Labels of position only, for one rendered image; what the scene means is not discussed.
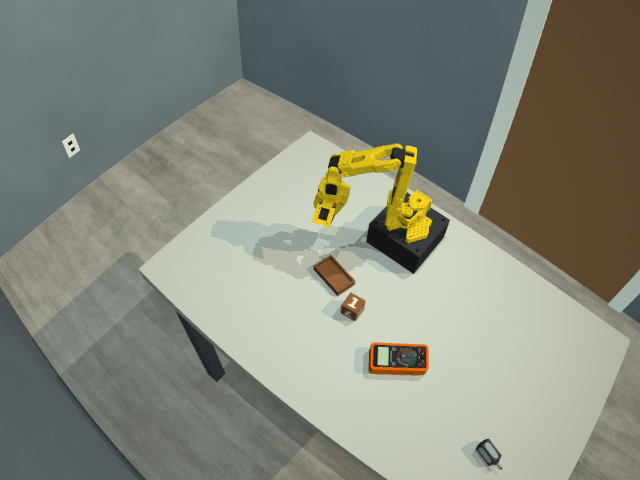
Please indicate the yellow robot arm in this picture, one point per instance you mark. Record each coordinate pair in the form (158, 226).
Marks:
(368, 161)

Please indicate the orange digital multimeter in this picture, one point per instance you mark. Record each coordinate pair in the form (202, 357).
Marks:
(398, 359)

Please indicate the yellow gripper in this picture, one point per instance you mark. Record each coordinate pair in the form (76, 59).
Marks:
(324, 212)

